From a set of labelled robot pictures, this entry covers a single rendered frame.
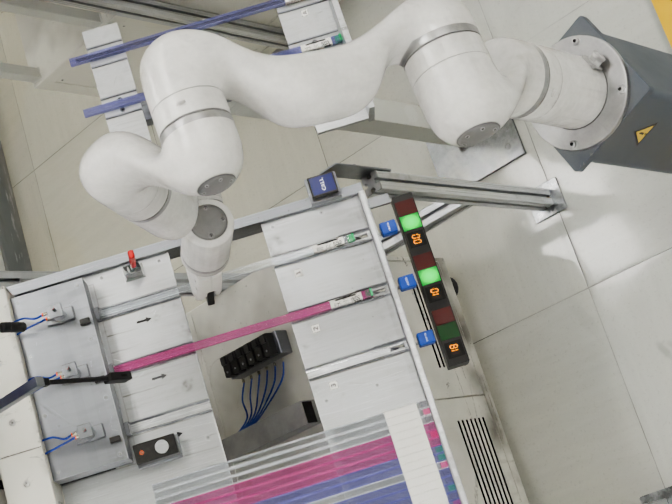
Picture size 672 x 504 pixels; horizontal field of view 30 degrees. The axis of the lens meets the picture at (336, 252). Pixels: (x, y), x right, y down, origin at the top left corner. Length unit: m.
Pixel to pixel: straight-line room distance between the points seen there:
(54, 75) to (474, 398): 1.33
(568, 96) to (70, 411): 1.00
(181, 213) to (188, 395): 0.50
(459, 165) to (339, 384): 0.98
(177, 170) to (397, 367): 0.80
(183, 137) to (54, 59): 1.69
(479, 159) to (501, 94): 1.30
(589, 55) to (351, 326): 0.64
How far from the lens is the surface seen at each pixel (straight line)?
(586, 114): 2.06
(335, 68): 1.70
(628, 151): 2.21
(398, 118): 2.82
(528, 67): 1.88
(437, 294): 2.32
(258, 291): 2.67
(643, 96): 2.07
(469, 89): 1.74
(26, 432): 2.24
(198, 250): 2.03
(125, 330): 2.32
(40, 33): 3.34
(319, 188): 2.32
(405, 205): 2.36
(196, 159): 1.60
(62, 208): 4.25
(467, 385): 2.91
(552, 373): 2.96
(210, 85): 1.65
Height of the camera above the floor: 2.51
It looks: 49 degrees down
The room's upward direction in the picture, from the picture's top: 88 degrees counter-clockwise
